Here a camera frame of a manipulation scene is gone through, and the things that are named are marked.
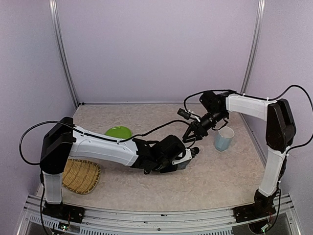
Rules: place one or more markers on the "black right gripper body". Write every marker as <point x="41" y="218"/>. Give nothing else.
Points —
<point x="203" y="129"/>

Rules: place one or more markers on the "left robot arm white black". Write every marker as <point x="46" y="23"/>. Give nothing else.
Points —
<point x="68" y="140"/>

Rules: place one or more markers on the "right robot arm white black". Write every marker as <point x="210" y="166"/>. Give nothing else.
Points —
<point x="280" y="130"/>

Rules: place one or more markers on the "right aluminium frame post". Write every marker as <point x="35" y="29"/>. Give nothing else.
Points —
<point x="254" y="45"/>

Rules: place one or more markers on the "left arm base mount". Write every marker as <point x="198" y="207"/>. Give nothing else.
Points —
<point x="64" y="212"/>

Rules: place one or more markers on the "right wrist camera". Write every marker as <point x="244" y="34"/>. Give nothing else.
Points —
<point x="188" y="115"/>

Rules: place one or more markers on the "grey zipper pouch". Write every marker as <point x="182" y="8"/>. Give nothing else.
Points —
<point x="182" y="165"/>

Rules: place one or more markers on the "front aluminium rail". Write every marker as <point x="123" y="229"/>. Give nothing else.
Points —
<point x="221" y="221"/>

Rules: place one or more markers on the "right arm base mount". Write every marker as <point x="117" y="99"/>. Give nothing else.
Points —
<point x="254" y="208"/>

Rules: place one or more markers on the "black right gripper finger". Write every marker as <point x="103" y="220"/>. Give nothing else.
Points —
<point x="192" y="139"/>
<point x="189" y="132"/>

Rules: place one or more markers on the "light blue cup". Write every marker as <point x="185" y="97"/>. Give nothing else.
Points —
<point x="223" y="138"/>

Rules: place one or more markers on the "green plastic plate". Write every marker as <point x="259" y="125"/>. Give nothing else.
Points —
<point x="121" y="132"/>

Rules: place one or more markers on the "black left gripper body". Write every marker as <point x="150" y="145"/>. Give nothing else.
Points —
<point x="167" y="171"/>

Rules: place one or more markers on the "left aluminium frame post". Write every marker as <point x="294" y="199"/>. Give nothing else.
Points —
<point x="62" y="52"/>

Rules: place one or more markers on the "woven bamboo tray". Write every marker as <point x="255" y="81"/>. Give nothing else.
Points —
<point x="80" y="176"/>

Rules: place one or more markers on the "aluminium frame post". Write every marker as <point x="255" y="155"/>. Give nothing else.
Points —
<point x="254" y="45"/>
<point x="62" y="52"/>

